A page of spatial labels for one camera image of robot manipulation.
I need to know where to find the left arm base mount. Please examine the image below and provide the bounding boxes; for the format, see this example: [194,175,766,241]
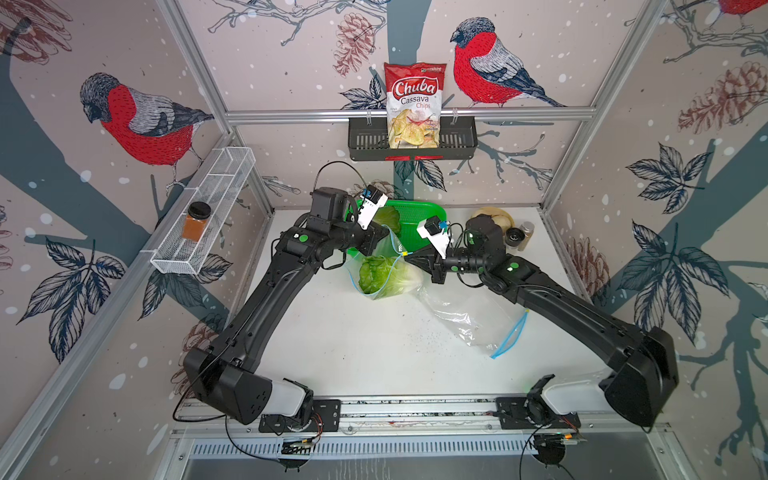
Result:
[258,379,341,436]

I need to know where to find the salt grinder black cap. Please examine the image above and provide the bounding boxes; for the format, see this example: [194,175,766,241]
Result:
[504,227,526,249]

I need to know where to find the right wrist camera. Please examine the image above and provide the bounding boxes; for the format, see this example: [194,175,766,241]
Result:
[464,214,506,260]

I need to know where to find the chinese cabbage front dark leaves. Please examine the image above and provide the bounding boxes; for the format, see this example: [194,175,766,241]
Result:
[358,256,394,295]

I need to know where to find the small clear spice bottle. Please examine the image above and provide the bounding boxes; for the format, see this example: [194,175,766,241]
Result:
[518,221,535,252]

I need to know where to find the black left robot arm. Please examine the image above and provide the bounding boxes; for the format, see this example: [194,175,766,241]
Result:
[183,221,390,426]

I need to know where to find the red cassava chips bag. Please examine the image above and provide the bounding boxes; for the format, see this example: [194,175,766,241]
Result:
[384,63,446,149]

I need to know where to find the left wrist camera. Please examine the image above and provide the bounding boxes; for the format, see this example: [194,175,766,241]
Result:
[306,187,353,234]

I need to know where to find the orange spice jar black lid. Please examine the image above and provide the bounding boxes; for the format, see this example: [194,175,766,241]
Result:
[181,201,212,242]

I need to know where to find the white wire shelf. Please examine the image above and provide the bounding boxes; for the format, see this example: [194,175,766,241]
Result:
[150,147,255,275]

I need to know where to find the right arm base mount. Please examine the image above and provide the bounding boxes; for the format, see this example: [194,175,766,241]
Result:
[492,374,581,431]

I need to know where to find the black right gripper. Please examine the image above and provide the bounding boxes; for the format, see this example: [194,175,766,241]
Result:
[402,245,488,287]

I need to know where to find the bamboo steamer yellow bands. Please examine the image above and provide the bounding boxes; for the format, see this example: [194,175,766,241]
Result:
[471,206,515,232]

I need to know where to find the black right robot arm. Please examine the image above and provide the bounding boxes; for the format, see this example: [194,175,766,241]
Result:
[405,246,679,428]

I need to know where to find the clear zipper bag blue zip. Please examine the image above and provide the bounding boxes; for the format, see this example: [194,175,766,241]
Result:
[345,227,426,300]

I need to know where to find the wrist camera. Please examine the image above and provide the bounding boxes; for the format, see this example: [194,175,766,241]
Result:
[306,187,353,234]
[464,214,506,260]

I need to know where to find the black wall basket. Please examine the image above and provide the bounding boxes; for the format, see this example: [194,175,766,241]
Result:
[347,117,478,162]

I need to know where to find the aluminium rail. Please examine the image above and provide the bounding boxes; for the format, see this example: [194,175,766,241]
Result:
[173,391,664,434]

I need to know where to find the chinese cabbage light green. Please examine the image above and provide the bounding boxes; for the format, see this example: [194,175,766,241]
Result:
[377,259,426,299]

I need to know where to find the green plastic basket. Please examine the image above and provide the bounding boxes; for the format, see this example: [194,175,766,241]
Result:
[346,199,448,259]

